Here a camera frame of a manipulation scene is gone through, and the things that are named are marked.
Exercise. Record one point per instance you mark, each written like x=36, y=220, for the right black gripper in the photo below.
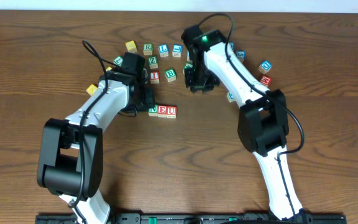
x=199, y=84

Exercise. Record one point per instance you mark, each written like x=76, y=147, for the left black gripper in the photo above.
x=148, y=99

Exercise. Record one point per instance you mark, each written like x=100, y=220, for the green N block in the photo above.
x=153, y=111

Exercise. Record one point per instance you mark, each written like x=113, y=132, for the red E block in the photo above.
x=162, y=111

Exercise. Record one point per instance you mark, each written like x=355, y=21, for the red U block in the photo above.
x=171, y=112

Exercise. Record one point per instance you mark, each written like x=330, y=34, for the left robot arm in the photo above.
x=71, y=155

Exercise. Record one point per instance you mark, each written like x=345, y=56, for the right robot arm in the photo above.
x=263, y=114

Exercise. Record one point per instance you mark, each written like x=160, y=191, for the blue P block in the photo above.
x=188, y=56

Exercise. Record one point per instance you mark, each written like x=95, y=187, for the red I block upright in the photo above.
x=154, y=78

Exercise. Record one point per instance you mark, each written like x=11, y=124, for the green B block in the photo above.
x=170, y=75

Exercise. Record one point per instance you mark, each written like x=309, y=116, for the blue L block rotated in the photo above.
x=177, y=50

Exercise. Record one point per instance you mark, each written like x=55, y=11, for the blue I block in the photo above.
x=230, y=97

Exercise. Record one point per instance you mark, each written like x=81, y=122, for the green Z block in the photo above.
x=153, y=62

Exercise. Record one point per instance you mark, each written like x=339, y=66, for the blue L block upright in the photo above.
x=163, y=50

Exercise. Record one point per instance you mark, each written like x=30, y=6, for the blue 5 block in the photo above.
x=241, y=55

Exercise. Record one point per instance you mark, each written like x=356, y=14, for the green 7 block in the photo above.
x=118, y=61

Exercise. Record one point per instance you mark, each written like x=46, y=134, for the green R block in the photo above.
x=147, y=49

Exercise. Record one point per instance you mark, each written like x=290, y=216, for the yellow W block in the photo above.
x=131, y=46

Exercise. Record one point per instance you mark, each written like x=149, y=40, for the yellow K block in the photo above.
x=91, y=90

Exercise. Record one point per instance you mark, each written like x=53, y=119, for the red M block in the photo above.
x=265, y=80

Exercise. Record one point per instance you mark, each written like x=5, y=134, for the blue Q block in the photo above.
x=265, y=67

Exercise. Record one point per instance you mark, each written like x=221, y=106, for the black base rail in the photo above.
x=135, y=218

